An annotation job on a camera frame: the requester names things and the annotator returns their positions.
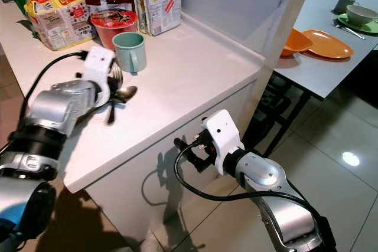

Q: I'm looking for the teal ceramic mug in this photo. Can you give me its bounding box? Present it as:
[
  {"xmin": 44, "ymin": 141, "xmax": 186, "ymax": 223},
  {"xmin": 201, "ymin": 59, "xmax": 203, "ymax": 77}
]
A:
[{"xmin": 112, "ymin": 31, "xmax": 147, "ymax": 76}]

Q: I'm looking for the white kitchen counter cabinet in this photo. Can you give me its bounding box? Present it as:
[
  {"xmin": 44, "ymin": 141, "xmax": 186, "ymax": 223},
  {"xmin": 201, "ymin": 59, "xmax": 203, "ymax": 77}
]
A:
[{"xmin": 0, "ymin": 0, "xmax": 346, "ymax": 250}]

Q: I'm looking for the red instant noodle cup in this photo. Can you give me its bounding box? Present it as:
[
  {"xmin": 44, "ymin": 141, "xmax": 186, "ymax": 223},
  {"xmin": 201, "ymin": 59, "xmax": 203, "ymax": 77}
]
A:
[{"xmin": 89, "ymin": 9, "xmax": 138, "ymax": 50}]

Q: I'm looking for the yellow instant noodle multipack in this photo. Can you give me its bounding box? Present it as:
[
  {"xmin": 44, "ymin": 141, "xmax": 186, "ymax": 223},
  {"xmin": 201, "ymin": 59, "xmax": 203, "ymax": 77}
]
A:
[{"xmin": 24, "ymin": 0, "xmax": 96, "ymax": 51}]

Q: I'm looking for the white printed food bag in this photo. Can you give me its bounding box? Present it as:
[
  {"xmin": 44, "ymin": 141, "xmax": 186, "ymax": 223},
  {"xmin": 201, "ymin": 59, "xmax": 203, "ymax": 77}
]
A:
[{"xmin": 131, "ymin": 0, "xmax": 183, "ymax": 37}]

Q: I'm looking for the orange bowl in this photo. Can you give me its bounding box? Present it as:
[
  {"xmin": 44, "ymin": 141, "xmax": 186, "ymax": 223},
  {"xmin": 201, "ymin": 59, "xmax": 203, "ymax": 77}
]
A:
[{"xmin": 280, "ymin": 27, "xmax": 315, "ymax": 58}]

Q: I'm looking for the grey dining table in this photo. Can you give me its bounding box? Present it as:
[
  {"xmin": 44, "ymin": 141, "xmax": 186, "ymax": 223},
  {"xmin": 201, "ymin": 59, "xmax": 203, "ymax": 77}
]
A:
[{"xmin": 242, "ymin": 0, "xmax": 378, "ymax": 158}]

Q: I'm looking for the orange plate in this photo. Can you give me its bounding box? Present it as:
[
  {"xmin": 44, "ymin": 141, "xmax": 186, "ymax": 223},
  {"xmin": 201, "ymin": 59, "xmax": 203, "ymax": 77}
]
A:
[{"xmin": 301, "ymin": 29, "xmax": 356, "ymax": 60}]

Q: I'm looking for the metal table spoon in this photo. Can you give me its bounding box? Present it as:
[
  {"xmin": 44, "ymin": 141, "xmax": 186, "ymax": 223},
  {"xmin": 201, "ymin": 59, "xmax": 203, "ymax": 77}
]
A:
[{"xmin": 333, "ymin": 22, "xmax": 367, "ymax": 41}]

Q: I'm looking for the dark green cup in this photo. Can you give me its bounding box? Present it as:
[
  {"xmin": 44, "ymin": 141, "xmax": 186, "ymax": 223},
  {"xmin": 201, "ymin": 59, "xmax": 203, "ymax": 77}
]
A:
[{"xmin": 333, "ymin": 0, "xmax": 359, "ymax": 16}]

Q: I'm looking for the green plate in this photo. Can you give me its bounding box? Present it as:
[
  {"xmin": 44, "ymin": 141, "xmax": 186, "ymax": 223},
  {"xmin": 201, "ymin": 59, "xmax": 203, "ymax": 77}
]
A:
[{"xmin": 336, "ymin": 14, "xmax": 378, "ymax": 35}]

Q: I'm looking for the pale green bowl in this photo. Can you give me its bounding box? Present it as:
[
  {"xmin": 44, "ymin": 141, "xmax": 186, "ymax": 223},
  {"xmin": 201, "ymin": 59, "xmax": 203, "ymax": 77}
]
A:
[{"xmin": 346, "ymin": 5, "xmax": 378, "ymax": 27}]

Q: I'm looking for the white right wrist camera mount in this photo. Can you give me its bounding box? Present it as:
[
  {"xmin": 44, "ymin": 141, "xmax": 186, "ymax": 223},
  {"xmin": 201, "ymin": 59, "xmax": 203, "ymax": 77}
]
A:
[{"xmin": 203, "ymin": 109, "xmax": 245, "ymax": 176}]

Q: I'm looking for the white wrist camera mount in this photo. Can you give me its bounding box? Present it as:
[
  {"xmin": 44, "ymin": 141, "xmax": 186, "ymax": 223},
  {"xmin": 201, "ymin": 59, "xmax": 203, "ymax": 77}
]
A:
[
  {"xmin": 82, "ymin": 44, "xmax": 116, "ymax": 109},
  {"xmin": 203, "ymin": 109, "xmax": 245, "ymax": 176}
]

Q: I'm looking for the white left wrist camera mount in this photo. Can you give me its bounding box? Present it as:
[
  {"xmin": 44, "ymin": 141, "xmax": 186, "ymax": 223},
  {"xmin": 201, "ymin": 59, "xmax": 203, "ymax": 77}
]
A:
[{"xmin": 82, "ymin": 44, "xmax": 116, "ymax": 109}]

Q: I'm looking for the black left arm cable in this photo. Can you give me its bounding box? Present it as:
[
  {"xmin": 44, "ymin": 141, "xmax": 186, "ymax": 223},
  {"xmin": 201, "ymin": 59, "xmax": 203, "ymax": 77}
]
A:
[{"xmin": 9, "ymin": 51, "xmax": 90, "ymax": 143}]

